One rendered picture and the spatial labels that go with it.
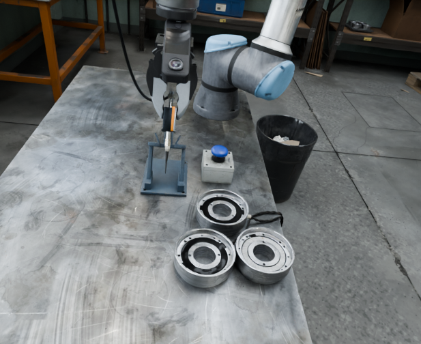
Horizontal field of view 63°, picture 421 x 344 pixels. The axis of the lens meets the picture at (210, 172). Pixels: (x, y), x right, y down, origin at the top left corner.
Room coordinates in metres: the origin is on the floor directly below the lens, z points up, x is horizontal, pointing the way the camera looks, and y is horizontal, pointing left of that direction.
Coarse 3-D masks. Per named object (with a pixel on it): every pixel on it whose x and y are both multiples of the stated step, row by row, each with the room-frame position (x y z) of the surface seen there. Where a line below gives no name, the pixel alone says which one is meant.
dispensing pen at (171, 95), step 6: (168, 96) 0.64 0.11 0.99; (174, 96) 0.64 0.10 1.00; (168, 108) 0.61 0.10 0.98; (168, 114) 0.60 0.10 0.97; (168, 120) 0.60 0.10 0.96; (162, 126) 0.59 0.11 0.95; (168, 126) 0.59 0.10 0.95; (168, 132) 0.60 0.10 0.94; (168, 138) 0.59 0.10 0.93; (168, 144) 0.58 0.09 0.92; (168, 150) 0.58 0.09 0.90
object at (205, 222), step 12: (204, 192) 0.54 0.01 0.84; (216, 192) 0.55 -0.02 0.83; (228, 192) 0.56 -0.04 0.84; (216, 204) 0.52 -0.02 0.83; (228, 204) 0.53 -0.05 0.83; (204, 216) 0.47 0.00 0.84; (216, 216) 0.49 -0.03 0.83; (228, 216) 0.49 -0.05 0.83; (216, 228) 0.46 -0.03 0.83; (228, 228) 0.46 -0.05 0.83; (240, 228) 0.47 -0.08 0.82
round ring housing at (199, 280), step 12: (204, 228) 0.44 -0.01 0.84; (180, 240) 0.41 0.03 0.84; (216, 240) 0.42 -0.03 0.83; (228, 240) 0.42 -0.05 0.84; (180, 252) 0.39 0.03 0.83; (192, 252) 0.39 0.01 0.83; (204, 252) 0.41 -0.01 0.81; (216, 252) 0.40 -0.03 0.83; (228, 252) 0.40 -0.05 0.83; (180, 264) 0.35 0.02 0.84; (216, 264) 0.37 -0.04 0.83; (228, 264) 0.38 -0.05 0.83; (192, 276) 0.34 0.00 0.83; (204, 276) 0.34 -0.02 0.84; (216, 276) 0.34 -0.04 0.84; (228, 276) 0.36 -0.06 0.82
